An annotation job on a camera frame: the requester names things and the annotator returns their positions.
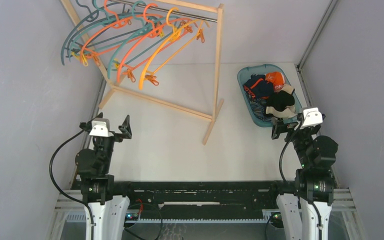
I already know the black white-banded underwear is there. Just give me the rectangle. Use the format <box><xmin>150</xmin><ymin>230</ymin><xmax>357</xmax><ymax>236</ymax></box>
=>
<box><xmin>265</xmin><ymin>90</ymin><xmax>297</xmax><ymax>119</ymax></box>

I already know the navy striped underwear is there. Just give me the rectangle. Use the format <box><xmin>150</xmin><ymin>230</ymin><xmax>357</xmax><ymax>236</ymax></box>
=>
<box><xmin>249</xmin><ymin>98</ymin><xmax>272</xmax><ymax>122</ymax></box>

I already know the navy orange-trimmed underwear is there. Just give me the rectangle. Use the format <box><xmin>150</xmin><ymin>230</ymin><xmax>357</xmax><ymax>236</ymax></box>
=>
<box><xmin>242</xmin><ymin>74</ymin><xmax>274</xmax><ymax>99</ymax></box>

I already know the orange hanger with clips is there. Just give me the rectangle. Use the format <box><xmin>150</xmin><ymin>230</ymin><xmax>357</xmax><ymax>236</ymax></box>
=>
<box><xmin>116</xmin><ymin>3</ymin><xmax>195</xmax><ymax>84</ymax></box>

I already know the teal hanger with clips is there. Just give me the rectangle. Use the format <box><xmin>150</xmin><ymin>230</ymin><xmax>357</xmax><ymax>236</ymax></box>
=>
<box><xmin>103</xmin><ymin>0</ymin><xmax>165</xmax><ymax>83</ymax></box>

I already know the yellow hanger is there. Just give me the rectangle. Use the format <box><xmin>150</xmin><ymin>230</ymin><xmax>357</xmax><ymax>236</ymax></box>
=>
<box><xmin>138</xmin><ymin>7</ymin><xmax>210</xmax><ymax>90</ymax></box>

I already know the beige underwear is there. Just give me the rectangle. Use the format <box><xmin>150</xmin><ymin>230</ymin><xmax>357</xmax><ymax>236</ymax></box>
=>
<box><xmin>280</xmin><ymin>84</ymin><xmax>295</xmax><ymax>95</ymax></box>

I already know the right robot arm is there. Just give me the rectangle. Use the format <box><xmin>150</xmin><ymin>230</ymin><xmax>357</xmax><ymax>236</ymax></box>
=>
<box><xmin>269</xmin><ymin>118</ymin><xmax>338</xmax><ymax>240</ymax></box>

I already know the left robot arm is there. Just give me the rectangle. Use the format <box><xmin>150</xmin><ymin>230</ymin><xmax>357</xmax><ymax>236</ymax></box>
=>
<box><xmin>48</xmin><ymin>113</ymin><xmax>137</xmax><ymax>240</ymax></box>

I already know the orange underwear in basket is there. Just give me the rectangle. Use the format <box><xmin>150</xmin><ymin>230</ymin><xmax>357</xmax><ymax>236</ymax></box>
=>
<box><xmin>265</xmin><ymin>71</ymin><xmax>286</xmax><ymax>93</ymax></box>

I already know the dark teal empty hanger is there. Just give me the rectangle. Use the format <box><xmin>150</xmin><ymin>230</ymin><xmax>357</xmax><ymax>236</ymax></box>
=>
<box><xmin>60</xmin><ymin>0</ymin><xmax>132</xmax><ymax>65</ymax></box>

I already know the teal plastic basket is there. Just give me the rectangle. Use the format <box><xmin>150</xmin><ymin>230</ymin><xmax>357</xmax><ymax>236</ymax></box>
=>
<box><xmin>237</xmin><ymin>64</ymin><xmax>302</xmax><ymax>128</ymax></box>

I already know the wooden clothes rack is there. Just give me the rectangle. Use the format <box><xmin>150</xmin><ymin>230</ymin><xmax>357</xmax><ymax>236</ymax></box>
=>
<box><xmin>59</xmin><ymin>0</ymin><xmax>225</xmax><ymax>146</ymax></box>

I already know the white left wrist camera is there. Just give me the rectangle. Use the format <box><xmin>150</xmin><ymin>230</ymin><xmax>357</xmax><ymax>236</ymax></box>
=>
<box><xmin>89</xmin><ymin>118</ymin><xmax>114</xmax><ymax>138</ymax></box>

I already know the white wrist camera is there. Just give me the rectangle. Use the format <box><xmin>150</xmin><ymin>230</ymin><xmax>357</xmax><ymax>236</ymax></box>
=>
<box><xmin>89</xmin><ymin>118</ymin><xmax>114</xmax><ymax>138</ymax></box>
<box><xmin>300</xmin><ymin>107</ymin><xmax>323</xmax><ymax>129</ymax></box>

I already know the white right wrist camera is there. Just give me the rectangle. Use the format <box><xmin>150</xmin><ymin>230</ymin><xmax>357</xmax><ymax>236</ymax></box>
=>
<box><xmin>300</xmin><ymin>107</ymin><xmax>323</xmax><ymax>129</ymax></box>

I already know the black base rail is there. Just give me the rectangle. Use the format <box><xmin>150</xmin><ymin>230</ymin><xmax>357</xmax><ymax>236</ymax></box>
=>
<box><xmin>71</xmin><ymin>180</ymin><xmax>339</xmax><ymax>223</ymax></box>

